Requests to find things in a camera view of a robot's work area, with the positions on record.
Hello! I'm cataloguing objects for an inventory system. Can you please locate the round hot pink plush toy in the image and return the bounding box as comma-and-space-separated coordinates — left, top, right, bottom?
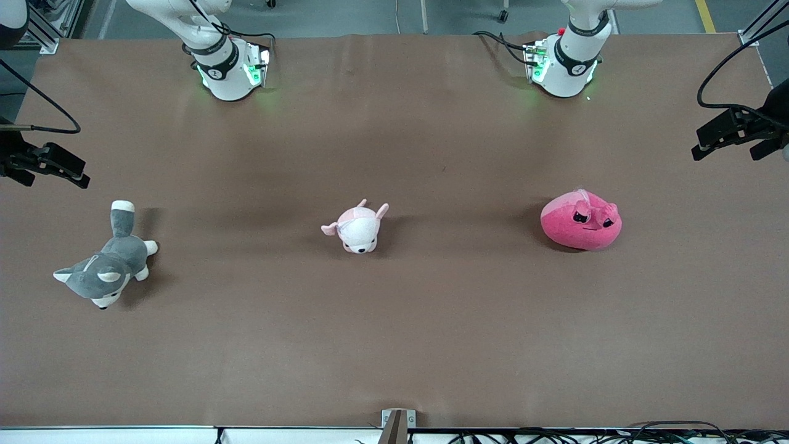
541, 189, 623, 251

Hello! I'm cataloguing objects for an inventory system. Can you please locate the aluminium frame post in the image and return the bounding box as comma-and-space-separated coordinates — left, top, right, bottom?
738, 0, 789, 47
22, 0, 84, 55

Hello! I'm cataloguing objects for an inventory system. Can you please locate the black arm base cable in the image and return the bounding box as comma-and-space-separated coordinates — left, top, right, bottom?
188, 0, 276, 62
473, 30, 532, 66

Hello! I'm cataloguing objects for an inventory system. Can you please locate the black left arm base cable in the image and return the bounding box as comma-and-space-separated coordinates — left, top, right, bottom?
473, 30, 532, 66

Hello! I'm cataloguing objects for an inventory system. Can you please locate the grey white husky plush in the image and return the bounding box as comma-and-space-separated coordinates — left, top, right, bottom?
53, 200, 159, 310

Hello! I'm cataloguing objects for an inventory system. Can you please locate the pale pink white plush puppy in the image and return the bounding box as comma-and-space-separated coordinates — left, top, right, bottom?
321, 199, 390, 255

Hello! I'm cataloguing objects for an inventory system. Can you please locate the white table edge rail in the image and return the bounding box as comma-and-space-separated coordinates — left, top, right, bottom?
0, 424, 789, 444

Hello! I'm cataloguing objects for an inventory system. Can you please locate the brown table cover sheet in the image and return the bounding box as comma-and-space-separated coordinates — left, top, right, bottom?
0, 32, 789, 429

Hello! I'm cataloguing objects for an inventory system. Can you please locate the black right arm base cable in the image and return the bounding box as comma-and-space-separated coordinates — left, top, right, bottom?
188, 0, 276, 62

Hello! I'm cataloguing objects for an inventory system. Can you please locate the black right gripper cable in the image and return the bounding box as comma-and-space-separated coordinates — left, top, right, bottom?
0, 57, 82, 135

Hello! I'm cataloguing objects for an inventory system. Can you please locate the black cable tangle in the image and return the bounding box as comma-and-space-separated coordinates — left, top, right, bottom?
447, 421, 789, 444

